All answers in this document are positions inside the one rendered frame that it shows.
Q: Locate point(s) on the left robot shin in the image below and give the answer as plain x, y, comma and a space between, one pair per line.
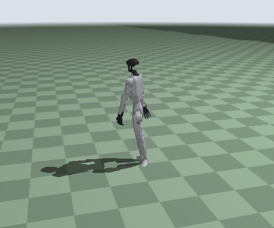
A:
143, 148

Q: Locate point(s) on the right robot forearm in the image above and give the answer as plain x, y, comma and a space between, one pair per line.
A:
143, 100

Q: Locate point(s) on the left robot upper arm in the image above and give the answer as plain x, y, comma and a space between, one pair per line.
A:
128, 84

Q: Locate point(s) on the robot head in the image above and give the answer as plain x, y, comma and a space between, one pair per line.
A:
132, 62

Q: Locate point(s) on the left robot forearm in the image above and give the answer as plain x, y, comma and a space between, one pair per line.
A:
122, 105

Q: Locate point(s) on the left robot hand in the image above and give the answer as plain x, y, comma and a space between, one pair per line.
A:
119, 119

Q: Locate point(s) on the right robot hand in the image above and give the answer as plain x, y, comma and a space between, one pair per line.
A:
145, 111

